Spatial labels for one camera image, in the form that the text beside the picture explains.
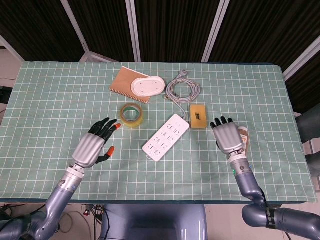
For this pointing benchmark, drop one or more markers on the yellow tape roll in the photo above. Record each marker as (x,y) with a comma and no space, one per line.
(123,121)

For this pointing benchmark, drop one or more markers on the brown juice bottle white cap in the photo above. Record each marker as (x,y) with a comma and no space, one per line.
(245,137)

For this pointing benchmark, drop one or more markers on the white power strip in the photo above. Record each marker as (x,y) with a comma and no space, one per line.
(165,138)

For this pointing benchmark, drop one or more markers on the white oval plastic tray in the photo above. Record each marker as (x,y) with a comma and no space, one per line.
(147,86)

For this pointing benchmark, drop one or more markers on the blue-grey robot torso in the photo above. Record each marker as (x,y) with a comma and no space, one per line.
(152,222)

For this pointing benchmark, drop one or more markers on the green checked tablecloth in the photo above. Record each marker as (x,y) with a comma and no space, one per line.
(62,100)

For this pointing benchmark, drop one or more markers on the yellow sponge block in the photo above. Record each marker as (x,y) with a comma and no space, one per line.
(193,122)

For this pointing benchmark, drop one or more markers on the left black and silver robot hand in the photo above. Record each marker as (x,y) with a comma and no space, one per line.
(88,150)

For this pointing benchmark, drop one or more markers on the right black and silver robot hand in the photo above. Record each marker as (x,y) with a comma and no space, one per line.
(228,137)

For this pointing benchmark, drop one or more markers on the brown spiral notebook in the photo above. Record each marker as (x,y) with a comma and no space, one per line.
(122,81)

